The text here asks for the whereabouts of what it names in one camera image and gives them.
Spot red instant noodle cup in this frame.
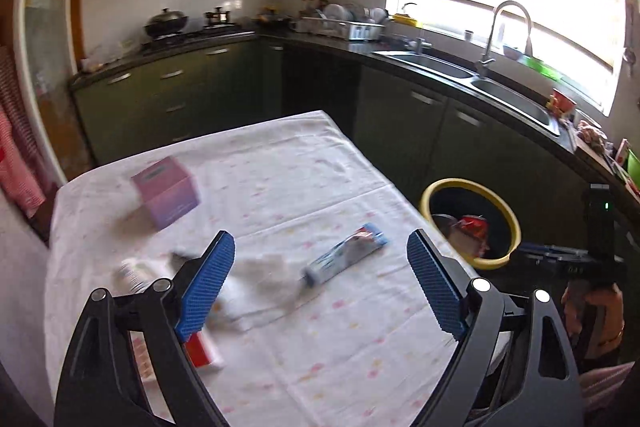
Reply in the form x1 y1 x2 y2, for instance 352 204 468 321
457 214 490 255

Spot red cup on counter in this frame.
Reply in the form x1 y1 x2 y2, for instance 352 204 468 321
550 88 577 114

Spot person's right forearm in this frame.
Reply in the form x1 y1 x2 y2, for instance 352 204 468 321
580 359 640 415

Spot green cloth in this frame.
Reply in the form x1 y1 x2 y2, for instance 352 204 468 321
522 56 566 80

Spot yellow rimmed trash bin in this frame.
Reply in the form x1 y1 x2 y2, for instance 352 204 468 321
419 178 522 271

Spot white dish rack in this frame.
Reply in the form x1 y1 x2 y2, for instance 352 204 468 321
300 4 388 42

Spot clear plastic bags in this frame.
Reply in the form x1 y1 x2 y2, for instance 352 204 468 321
82 39 143 72

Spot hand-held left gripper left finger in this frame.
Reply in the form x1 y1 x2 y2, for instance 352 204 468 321
54 230 237 427

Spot black gas stove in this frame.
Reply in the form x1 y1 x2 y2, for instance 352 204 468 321
140 24 243 52

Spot tall steel faucet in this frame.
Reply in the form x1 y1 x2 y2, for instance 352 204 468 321
475 1 533 78

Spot raw meat piece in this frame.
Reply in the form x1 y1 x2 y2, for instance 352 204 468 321
575 119 607 148

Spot steel double sink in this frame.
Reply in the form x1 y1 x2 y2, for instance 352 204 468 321
372 49 561 135

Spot blue and white toothpaste tube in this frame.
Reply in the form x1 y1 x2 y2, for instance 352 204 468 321
299 223 390 290

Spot black built-in appliance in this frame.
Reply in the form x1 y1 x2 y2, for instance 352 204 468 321
282 44 361 142

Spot purple tissue box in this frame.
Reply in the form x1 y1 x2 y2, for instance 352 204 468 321
131 156 202 231

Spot small steel faucet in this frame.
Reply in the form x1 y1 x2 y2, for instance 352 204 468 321
401 2 436 55

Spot green base cabinet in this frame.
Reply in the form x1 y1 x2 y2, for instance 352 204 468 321
70 39 286 165
352 64 640 258

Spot red and white milk carton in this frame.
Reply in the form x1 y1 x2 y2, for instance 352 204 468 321
131 329 226 383

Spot frosted glass sliding door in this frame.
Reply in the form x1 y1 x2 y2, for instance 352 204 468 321
15 0 86 185

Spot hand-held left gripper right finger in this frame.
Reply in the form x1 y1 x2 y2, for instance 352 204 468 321
406 229 586 427

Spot small white plastic bottle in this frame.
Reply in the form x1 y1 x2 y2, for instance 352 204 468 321
116 257 173 294

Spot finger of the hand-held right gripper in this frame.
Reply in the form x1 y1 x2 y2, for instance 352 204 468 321
517 243 568 278

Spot person's right hand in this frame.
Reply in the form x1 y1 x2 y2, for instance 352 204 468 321
562 279 626 360

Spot black wok with lid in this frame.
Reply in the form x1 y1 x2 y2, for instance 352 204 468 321
144 8 190 38

